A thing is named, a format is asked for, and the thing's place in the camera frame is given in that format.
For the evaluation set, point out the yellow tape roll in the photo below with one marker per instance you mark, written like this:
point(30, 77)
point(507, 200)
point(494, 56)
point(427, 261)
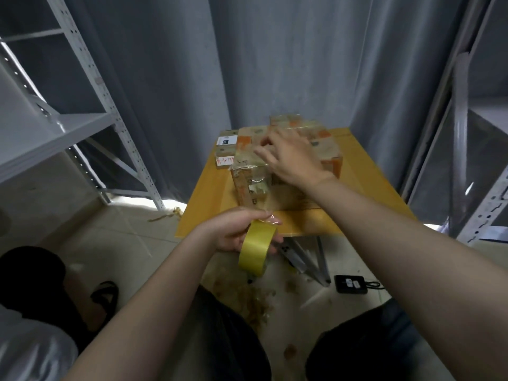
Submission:
point(256, 248)

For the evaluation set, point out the black power adapter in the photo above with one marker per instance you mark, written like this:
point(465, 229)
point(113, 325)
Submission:
point(350, 284)

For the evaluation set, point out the person's right hand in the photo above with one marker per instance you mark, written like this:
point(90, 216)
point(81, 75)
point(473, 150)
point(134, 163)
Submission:
point(294, 158)

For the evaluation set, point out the long white-labelled cardboard box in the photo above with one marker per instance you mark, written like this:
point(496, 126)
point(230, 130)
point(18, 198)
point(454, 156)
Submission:
point(227, 146)

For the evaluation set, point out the black sandal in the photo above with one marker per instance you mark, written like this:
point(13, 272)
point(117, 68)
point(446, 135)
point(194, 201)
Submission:
point(105, 297)

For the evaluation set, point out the large orange print cardboard box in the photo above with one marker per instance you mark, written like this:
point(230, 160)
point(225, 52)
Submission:
point(250, 182)

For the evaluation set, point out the tape scraps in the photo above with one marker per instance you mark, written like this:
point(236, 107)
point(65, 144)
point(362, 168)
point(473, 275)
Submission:
point(254, 301)

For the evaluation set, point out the person's left forearm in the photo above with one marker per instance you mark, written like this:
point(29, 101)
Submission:
point(143, 321)

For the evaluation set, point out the grey metal shelf unit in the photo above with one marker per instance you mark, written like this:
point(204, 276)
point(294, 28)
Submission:
point(468, 139)
point(55, 135)

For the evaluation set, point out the yellow wooden table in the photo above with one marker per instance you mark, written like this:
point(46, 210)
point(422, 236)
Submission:
point(198, 210)

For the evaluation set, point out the person's right forearm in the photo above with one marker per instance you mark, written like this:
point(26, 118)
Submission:
point(428, 266)

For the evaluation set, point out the person's left hand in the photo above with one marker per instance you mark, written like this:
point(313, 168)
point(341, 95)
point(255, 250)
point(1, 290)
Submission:
point(230, 230)

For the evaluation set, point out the medium brown cardboard box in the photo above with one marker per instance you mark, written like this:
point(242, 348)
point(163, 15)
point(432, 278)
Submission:
point(290, 120)

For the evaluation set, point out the grey curtain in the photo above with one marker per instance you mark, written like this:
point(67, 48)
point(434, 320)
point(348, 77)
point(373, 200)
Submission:
point(238, 51)

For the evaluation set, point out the person's right leg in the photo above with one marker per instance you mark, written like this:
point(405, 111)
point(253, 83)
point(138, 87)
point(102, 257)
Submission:
point(365, 349)

